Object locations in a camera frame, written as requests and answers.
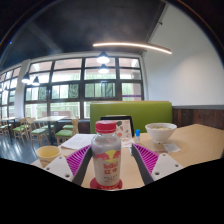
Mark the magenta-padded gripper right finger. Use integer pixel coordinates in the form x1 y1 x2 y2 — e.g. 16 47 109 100
130 142 185 186

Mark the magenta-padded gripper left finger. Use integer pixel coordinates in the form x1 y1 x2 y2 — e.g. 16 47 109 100
43 143 93 187

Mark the yellow paper cup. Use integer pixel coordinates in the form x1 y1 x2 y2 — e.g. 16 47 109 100
35 145 62 168

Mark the white folded napkin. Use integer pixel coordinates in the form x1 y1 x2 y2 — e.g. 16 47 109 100
162 142 182 155

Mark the white paper sheet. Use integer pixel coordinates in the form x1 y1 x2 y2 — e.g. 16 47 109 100
60 133 97 151

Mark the white ceramic bowl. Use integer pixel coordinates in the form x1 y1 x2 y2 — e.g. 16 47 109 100
144 122 178 145

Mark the flat round red coaster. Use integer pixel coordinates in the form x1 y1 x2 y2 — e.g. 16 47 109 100
88 177 124 191

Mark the small blue-capped bottle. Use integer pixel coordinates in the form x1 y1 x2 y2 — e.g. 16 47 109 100
134 128 142 145

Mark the group of green-seated wooden chairs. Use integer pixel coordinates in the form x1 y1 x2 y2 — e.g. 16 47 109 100
0 116 80 148

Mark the clear drink bottle red cap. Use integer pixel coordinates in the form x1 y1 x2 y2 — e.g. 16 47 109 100
90 120 123 190

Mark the wooden dining table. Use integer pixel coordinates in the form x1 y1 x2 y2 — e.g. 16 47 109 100
33 115 70 145

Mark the printed standing menu card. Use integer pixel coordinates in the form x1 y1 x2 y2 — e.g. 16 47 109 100
115 119 134 140

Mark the green booth seat back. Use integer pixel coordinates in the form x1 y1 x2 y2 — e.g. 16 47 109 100
88 100 174 135

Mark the group of black pendant lamps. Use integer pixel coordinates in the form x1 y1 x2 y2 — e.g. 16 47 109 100
20 49 111 87

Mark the long linear ceiling light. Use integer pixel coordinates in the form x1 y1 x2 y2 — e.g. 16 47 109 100
92 41 173 56

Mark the black-framed window wall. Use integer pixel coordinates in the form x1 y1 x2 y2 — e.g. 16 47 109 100
0 56 145 120

